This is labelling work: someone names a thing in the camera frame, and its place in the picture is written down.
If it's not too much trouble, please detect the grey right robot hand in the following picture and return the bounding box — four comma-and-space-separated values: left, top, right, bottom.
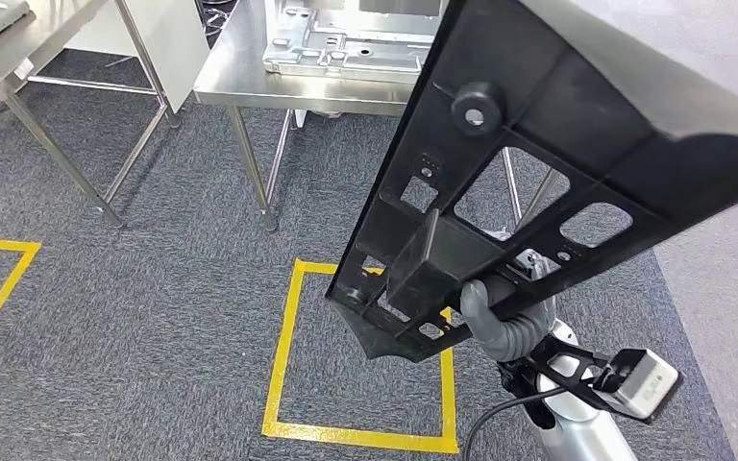
459, 280, 558, 364

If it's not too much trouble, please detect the black plastic plate bracket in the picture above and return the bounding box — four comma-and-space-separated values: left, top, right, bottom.
325, 0, 738, 364

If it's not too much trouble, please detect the stainless steel workbench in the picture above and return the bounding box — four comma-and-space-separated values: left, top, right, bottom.
193, 0, 561, 233

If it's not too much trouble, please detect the stamped grey metal panel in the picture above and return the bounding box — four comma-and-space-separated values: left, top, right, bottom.
261, 0, 450, 85

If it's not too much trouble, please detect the white partition board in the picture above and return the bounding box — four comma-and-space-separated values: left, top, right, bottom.
62, 0, 211, 114

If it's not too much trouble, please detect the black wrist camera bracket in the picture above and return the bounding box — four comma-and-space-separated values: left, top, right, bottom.
501, 333, 628, 412

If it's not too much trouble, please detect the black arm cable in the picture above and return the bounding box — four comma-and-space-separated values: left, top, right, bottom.
460, 384, 600, 461

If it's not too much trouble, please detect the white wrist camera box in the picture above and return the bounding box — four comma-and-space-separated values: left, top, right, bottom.
601, 348, 682, 423

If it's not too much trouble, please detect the steel frame table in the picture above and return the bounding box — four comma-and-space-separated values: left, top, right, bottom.
0, 0, 183, 229

